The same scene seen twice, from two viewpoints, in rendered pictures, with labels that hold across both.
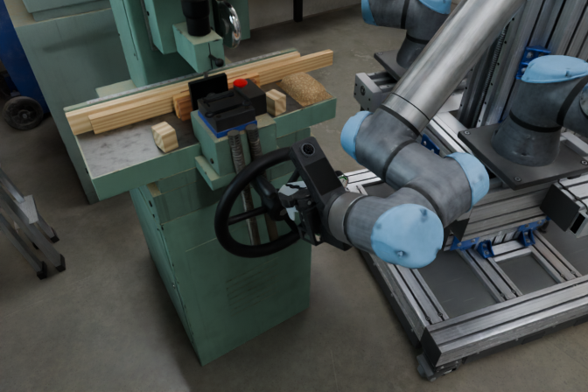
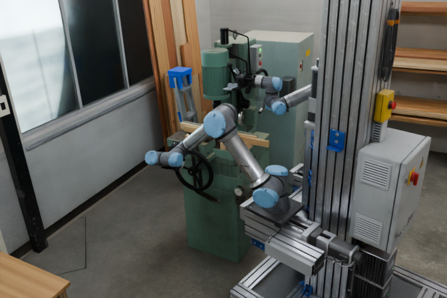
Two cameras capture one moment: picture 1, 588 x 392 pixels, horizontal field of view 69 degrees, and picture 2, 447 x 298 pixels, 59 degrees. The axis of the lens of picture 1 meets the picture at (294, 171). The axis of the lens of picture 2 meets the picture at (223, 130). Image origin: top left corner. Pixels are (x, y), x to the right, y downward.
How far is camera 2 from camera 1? 2.06 m
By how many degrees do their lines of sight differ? 53
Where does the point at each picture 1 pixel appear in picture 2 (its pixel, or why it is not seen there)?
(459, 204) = (164, 159)
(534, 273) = not seen: outside the picture
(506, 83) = (304, 184)
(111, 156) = (177, 136)
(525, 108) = not seen: hidden behind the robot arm
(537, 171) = (260, 211)
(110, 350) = (177, 221)
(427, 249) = (149, 159)
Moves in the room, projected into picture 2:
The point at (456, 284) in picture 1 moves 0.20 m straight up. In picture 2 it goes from (276, 289) to (277, 263)
